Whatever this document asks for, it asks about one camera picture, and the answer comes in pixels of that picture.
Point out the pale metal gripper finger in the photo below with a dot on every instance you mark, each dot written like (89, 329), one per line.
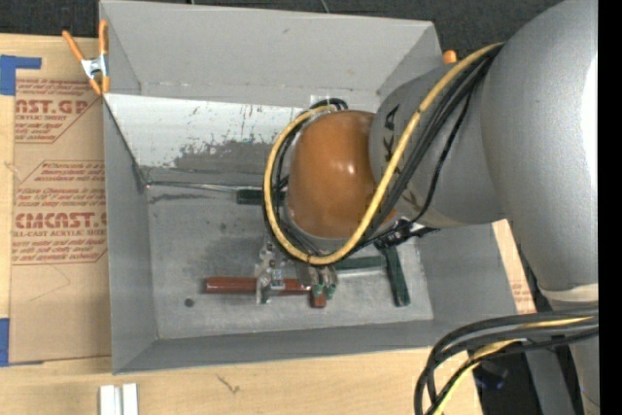
(266, 290)
(268, 259)

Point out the red-brown flat block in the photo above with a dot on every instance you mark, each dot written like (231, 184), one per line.
(318, 301)
(228, 285)

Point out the grey metal bin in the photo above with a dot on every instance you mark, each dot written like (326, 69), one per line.
(204, 228)

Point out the brown cardboard board red print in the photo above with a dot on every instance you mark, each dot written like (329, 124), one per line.
(53, 257)

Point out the black cylinder on white bracket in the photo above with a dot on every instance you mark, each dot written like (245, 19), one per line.
(399, 235)

